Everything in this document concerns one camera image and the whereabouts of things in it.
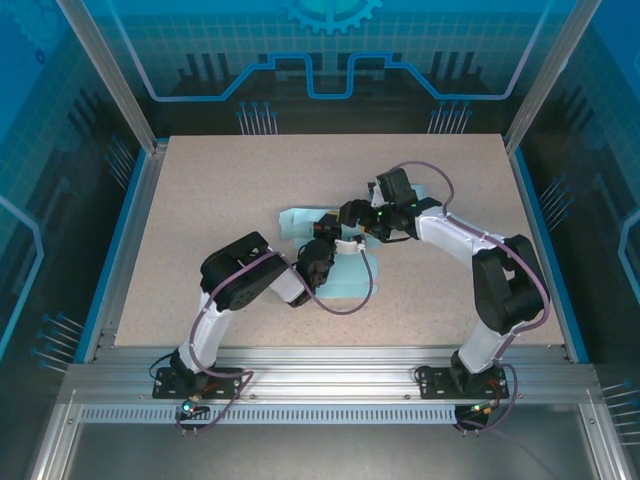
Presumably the small connector with green light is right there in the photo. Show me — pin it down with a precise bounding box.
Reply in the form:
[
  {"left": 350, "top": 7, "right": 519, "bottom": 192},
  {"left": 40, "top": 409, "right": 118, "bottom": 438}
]
[
  {"left": 175, "top": 397, "right": 211, "bottom": 421},
  {"left": 459, "top": 399, "right": 501, "bottom": 419}
]

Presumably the blue table edge strip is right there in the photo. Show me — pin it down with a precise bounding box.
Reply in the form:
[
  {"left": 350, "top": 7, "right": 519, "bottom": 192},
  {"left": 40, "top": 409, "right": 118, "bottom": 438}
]
[{"left": 73, "top": 148, "right": 154, "bottom": 365}]

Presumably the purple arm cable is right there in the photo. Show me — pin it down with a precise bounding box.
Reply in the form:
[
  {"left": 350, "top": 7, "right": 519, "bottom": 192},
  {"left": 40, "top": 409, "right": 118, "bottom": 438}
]
[
  {"left": 392, "top": 159, "right": 551, "bottom": 436},
  {"left": 174, "top": 244, "right": 374, "bottom": 439}
]

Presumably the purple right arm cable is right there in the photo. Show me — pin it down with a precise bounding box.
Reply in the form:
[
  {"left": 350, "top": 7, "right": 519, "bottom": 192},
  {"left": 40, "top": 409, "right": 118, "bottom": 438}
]
[{"left": 392, "top": 159, "right": 551, "bottom": 436}]

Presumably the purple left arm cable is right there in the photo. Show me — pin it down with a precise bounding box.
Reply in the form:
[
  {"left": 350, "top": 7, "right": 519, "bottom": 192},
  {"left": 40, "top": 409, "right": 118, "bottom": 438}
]
[{"left": 174, "top": 244, "right": 374, "bottom": 439}]

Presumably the slotted metal cable duct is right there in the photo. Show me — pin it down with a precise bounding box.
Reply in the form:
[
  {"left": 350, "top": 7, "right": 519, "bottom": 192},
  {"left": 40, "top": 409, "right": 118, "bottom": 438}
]
[{"left": 78, "top": 405, "right": 460, "bottom": 424}]

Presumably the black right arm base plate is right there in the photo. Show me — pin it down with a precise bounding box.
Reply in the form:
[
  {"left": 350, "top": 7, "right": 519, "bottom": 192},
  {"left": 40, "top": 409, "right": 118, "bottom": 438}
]
[{"left": 415, "top": 366, "right": 506, "bottom": 401}]

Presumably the aluminium frame post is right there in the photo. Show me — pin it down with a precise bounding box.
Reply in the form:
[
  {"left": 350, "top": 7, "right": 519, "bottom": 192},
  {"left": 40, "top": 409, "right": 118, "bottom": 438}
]
[
  {"left": 503, "top": 0, "right": 601, "bottom": 154},
  {"left": 53, "top": 0, "right": 170, "bottom": 157}
]

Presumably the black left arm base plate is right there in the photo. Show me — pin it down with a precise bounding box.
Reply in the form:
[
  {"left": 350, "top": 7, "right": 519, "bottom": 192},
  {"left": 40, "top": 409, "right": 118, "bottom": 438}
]
[{"left": 151, "top": 366, "right": 246, "bottom": 401}]

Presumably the aluminium side rail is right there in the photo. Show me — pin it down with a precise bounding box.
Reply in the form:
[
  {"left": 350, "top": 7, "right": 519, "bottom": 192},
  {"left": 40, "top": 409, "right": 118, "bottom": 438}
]
[{"left": 84, "top": 142, "right": 169, "bottom": 364}]

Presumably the aluminium frame rail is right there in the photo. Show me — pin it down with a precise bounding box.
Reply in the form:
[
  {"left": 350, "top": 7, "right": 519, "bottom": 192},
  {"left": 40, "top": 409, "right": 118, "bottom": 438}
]
[{"left": 58, "top": 344, "right": 601, "bottom": 405}]

